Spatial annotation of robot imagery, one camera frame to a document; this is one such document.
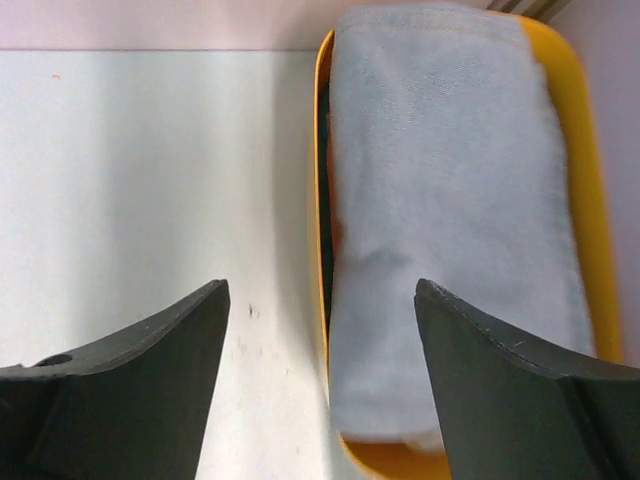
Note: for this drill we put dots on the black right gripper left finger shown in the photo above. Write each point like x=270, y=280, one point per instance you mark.
x=131, y=405

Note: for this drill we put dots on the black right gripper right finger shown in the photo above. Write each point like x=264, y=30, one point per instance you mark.
x=514, y=406

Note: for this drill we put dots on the grey garment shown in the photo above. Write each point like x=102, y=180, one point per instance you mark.
x=449, y=164

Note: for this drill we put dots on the yellow plastic basket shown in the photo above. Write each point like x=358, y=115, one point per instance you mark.
x=569, y=91

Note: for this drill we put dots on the teal garment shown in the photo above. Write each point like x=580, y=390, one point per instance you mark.
x=327, y=253

